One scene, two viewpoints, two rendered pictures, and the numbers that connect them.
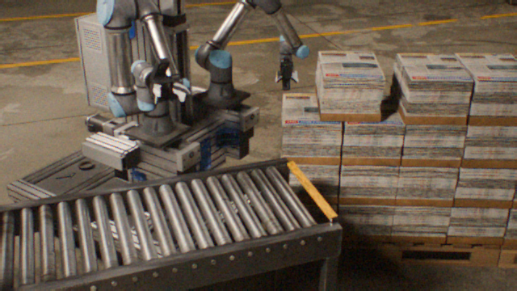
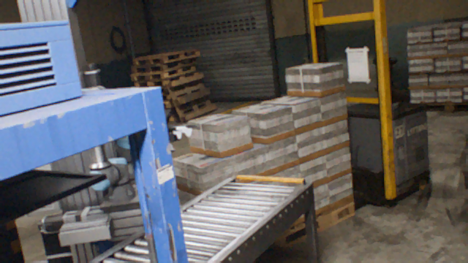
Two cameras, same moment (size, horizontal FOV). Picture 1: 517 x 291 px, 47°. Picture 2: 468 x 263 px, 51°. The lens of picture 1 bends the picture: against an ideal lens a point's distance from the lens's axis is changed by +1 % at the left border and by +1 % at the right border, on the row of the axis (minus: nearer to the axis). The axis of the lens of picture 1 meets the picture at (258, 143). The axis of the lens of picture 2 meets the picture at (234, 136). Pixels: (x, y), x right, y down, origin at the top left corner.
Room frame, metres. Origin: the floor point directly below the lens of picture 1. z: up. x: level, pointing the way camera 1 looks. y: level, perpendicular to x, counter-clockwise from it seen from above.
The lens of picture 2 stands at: (-0.09, 1.57, 1.68)
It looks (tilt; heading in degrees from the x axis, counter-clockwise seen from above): 13 degrees down; 323
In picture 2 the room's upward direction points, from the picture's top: 7 degrees counter-clockwise
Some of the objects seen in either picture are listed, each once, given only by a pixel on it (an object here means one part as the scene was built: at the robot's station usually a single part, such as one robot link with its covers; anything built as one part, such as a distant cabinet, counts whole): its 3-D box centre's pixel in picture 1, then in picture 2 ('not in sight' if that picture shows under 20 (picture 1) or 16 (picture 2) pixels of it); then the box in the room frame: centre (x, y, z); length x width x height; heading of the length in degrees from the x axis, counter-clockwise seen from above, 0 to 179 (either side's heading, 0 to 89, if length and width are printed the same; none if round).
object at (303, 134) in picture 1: (389, 179); (257, 194); (2.68, -0.70, 0.42); 1.17 x 0.39 x 0.83; 89
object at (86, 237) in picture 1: (86, 237); (176, 250); (1.68, 0.61, 0.77); 0.47 x 0.05 x 0.05; 20
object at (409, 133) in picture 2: not in sight; (381, 147); (2.64, -2.23, 0.40); 0.69 x 0.55 x 0.80; 179
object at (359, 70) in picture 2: not in sight; (349, 59); (2.65, -1.88, 1.27); 0.57 x 0.01 x 0.65; 179
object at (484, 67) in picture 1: (494, 66); (289, 100); (2.66, -1.12, 1.06); 0.37 x 0.28 x 0.01; 0
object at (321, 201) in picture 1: (311, 188); (269, 178); (1.96, -0.21, 0.81); 0.43 x 0.03 x 0.02; 20
